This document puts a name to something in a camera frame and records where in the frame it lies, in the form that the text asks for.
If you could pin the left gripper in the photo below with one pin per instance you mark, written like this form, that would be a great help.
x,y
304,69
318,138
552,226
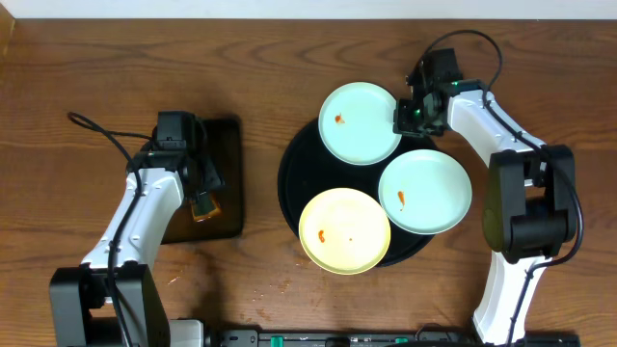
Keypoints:
x,y
207,178

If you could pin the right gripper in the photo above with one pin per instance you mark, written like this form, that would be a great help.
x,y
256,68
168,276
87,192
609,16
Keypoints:
x,y
401,123

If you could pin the orange green sponge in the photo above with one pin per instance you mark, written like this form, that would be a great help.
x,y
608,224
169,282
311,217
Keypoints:
x,y
205,206

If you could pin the light blue plate top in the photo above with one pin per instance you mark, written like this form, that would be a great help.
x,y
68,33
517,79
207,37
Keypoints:
x,y
355,124

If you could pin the light blue plate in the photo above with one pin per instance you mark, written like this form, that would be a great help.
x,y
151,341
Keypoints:
x,y
425,191
355,124

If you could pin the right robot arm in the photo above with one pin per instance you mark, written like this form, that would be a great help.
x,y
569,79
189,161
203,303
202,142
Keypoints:
x,y
531,207

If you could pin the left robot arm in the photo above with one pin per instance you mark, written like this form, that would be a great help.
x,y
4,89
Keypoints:
x,y
110,299

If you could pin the black rectangular tray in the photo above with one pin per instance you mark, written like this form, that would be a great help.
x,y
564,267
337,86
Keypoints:
x,y
224,142

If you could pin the round black tray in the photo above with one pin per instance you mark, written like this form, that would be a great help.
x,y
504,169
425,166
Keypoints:
x,y
307,169

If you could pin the yellow plate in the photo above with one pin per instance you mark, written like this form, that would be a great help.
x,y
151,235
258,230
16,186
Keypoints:
x,y
344,231

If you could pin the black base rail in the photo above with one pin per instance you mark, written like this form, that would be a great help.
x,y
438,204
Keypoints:
x,y
424,337

